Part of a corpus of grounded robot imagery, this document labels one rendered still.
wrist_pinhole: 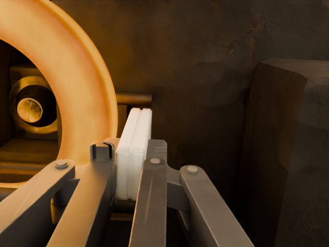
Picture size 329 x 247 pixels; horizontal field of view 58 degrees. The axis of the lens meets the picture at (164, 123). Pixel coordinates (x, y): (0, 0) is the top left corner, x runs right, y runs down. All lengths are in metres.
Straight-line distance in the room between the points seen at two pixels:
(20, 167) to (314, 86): 0.22
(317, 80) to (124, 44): 0.15
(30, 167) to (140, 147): 0.13
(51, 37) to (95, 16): 0.08
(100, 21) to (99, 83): 0.08
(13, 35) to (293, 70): 0.17
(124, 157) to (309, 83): 0.10
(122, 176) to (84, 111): 0.06
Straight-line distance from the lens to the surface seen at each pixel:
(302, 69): 0.19
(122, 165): 0.16
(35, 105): 0.30
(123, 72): 0.26
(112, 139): 0.18
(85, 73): 0.19
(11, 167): 0.28
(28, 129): 0.33
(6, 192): 0.21
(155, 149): 0.17
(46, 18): 0.20
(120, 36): 0.26
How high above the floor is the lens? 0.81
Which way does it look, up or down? 17 degrees down
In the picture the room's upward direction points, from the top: 3 degrees clockwise
